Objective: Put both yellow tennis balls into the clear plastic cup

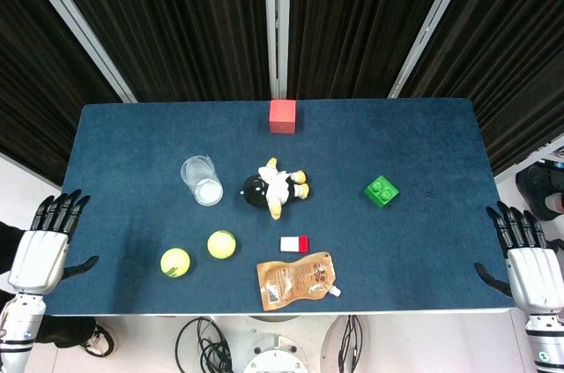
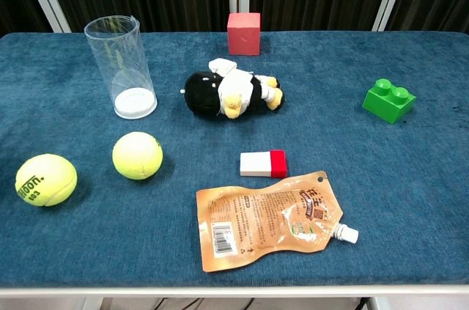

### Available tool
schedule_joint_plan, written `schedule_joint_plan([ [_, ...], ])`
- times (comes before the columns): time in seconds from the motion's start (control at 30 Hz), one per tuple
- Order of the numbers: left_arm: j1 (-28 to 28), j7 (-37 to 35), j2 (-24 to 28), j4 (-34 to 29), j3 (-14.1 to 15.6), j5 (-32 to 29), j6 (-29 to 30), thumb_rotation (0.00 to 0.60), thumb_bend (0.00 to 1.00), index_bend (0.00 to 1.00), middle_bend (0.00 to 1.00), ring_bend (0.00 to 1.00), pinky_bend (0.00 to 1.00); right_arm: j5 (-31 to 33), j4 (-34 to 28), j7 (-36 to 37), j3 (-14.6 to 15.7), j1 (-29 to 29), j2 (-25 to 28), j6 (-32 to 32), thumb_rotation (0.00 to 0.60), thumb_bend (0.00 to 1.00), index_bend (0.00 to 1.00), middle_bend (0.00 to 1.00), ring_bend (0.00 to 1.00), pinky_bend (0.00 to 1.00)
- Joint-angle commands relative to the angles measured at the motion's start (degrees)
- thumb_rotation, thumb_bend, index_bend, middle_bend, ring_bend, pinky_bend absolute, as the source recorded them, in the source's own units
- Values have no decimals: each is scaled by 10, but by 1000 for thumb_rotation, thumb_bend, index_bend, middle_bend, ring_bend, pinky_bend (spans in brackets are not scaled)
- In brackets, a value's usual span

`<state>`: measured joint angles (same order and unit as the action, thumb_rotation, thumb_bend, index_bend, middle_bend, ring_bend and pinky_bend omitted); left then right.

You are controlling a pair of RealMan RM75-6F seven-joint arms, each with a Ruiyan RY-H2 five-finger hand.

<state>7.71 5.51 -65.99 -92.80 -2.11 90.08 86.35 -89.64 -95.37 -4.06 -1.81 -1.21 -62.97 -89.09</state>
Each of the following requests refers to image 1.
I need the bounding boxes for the orange spout pouch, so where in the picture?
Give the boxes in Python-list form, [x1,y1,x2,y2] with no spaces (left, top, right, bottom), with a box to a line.
[256,250,343,312]

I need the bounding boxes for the clear plastic cup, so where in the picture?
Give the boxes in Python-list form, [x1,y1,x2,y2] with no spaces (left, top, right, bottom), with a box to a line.
[180,155,225,207]

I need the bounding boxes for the white and red small box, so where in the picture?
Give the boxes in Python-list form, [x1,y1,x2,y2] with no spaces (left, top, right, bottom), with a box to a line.
[279,235,309,254]

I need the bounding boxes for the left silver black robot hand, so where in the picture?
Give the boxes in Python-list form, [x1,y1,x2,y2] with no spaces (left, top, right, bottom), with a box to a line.
[8,189,100,295]

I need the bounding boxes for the black ribbed partition panel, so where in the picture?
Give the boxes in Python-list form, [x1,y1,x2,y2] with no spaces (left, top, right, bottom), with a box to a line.
[40,0,272,103]
[398,0,564,176]
[0,0,129,187]
[286,0,463,101]

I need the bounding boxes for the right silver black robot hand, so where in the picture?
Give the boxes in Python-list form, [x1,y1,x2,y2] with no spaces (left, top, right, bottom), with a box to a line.
[474,200,564,315]

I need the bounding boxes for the black white sneaker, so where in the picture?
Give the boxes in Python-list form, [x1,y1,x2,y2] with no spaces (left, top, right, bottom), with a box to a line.
[80,323,119,359]

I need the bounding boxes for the blue felt table mat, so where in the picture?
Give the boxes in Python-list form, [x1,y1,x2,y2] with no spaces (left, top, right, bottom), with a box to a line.
[42,98,528,317]

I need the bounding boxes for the black white plush toy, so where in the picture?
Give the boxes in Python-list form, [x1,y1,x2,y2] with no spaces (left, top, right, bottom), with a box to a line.
[240,157,311,221]

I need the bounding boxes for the black shoe with white sock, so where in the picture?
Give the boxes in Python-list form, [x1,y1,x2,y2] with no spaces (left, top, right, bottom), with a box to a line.
[515,163,564,221]

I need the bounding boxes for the grey partition frame post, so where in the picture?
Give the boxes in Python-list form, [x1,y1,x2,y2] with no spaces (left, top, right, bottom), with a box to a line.
[11,0,137,104]
[263,0,293,100]
[387,0,480,100]

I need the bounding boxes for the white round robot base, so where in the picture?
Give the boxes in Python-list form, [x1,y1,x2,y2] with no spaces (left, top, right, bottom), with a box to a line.
[210,314,350,373]

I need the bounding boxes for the yellow tennis ball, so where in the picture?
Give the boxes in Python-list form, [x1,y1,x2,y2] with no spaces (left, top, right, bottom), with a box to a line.
[206,230,237,260]
[160,248,191,280]

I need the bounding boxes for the black straight cable bundle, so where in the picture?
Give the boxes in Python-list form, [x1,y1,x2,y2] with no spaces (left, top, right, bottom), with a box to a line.
[336,314,365,373]

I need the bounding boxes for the black coiled cable bundle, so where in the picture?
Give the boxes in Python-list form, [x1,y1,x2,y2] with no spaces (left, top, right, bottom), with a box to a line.
[174,316,234,373]

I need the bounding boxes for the green toy building brick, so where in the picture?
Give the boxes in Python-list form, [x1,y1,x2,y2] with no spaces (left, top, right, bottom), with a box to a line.
[364,175,401,211]

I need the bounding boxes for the red cube block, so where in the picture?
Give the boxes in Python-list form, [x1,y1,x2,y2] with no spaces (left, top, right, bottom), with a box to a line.
[269,99,298,134]

